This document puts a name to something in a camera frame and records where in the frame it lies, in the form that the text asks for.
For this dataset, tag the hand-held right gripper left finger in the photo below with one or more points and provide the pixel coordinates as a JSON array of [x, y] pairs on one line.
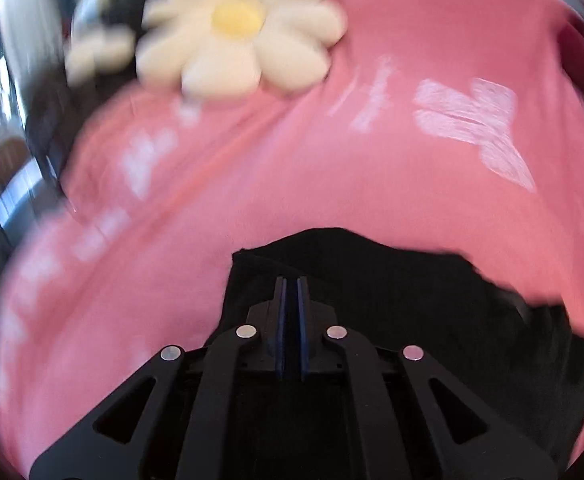
[[280, 320]]

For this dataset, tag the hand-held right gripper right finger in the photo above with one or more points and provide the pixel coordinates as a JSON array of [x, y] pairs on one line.
[[303, 320]]

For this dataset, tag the black small garment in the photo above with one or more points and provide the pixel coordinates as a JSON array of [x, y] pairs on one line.
[[397, 285]]

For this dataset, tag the pink printed blanket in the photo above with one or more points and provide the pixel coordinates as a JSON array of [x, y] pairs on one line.
[[292, 170]]

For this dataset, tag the large white daisy pillow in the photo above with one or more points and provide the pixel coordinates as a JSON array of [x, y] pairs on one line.
[[237, 30]]

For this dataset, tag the small white daisy pillow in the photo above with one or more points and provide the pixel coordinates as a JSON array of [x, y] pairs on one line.
[[99, 52]]

